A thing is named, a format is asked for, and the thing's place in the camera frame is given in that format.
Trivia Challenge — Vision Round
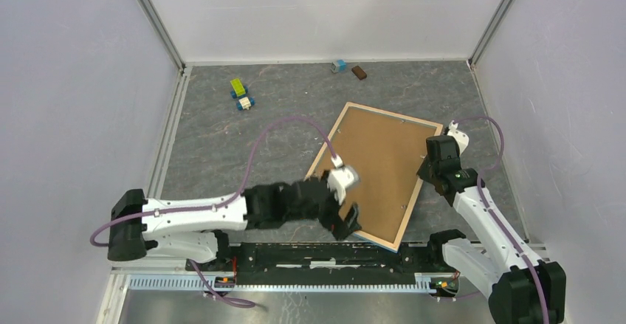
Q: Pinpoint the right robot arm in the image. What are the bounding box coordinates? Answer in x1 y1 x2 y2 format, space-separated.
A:
417 135 566 323

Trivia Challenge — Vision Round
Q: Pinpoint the white blue toy car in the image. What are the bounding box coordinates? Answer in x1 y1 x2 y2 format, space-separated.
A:
236 97 255 111

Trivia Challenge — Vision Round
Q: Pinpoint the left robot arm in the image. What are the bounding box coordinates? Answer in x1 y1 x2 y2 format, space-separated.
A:
107 168 361 271

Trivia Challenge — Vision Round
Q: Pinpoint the slotted cable duct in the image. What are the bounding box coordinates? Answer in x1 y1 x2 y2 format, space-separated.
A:
128 274 436 294

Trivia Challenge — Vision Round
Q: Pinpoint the right corner aluminium post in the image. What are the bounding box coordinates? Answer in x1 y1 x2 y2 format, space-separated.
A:
467 0 514 70

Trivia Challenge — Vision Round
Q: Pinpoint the corner aluminium post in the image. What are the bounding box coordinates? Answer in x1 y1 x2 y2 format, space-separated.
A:
467 0 514 70
137 0 186 72

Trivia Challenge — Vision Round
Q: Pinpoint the left corner aluminium post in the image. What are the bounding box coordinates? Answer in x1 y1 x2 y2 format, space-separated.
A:
137 0 186 72

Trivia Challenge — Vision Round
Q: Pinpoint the blue white cube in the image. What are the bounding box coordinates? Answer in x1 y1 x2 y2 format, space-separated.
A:
331 59 347 74

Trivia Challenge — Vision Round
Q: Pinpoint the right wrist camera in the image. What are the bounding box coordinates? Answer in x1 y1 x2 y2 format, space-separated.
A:
444 120 470 155

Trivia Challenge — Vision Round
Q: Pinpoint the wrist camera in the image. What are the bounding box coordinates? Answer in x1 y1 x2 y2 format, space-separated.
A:
326 165 360 206
444 120 470 155

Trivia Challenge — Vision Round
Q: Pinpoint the green blue toy car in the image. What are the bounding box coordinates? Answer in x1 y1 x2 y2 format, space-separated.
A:
230 78 248 99

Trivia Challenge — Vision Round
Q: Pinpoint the aluminium base profile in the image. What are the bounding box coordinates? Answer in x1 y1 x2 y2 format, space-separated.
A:
111 242 556 277

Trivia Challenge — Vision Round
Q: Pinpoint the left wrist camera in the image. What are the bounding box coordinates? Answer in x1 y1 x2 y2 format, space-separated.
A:
326 165 360 206

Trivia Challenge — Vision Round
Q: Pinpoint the left floor aluminium rail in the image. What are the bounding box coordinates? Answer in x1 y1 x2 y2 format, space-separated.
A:
145 66 194 199

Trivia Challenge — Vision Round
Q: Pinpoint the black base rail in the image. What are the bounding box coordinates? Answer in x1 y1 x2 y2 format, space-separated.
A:
198 242 461 285

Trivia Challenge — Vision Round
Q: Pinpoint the small brown block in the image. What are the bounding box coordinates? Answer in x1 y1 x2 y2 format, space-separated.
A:
351 66 368 80

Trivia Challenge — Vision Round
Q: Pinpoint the light wooden picture frame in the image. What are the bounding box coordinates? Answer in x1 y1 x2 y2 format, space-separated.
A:
303 101 444 255

